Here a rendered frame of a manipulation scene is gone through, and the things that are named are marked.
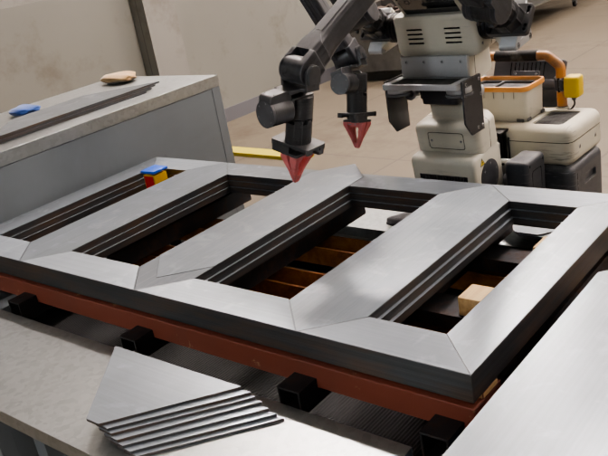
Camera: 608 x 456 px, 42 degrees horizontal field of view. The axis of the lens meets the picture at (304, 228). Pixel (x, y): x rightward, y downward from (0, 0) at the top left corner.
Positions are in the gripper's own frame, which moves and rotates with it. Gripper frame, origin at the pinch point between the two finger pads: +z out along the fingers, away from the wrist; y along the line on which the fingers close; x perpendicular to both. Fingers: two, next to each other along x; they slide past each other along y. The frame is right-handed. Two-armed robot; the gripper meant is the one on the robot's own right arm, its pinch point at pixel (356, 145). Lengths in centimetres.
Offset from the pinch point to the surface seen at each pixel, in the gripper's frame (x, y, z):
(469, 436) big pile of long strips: -84, -91, 26
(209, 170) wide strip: 44.2, -15.5, 8.7
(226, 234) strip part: 1, -52, 16
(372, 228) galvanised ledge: -4.6, 0.8, 23.6
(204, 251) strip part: -1, -60, 18
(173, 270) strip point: -2, -70, 21
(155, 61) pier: 351, 220, -24
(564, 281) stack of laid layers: -79, -46, 16
